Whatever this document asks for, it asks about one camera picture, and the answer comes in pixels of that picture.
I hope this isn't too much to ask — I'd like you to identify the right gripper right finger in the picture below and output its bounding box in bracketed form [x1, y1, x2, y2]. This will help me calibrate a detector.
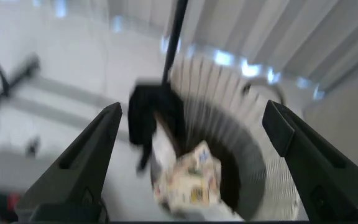
[262, 99, 358, 224]

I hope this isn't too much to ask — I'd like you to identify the white laundry basket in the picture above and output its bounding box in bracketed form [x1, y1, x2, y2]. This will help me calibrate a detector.
[149, 55, 301, 222]

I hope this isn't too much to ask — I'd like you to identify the black clothes rack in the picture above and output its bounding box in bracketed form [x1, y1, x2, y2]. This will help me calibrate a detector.
[0, 0, 189, 119]

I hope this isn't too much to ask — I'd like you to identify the cream printed garment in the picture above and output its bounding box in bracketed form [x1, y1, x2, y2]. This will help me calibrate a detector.
[152, 141, 245, 222]

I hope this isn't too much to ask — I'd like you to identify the black garment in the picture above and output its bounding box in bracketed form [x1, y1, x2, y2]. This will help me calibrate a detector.
[127, 81, 186, 172]

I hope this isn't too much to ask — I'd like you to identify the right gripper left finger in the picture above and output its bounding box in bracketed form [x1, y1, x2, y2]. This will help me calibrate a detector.
[15, 101, 123, 223]

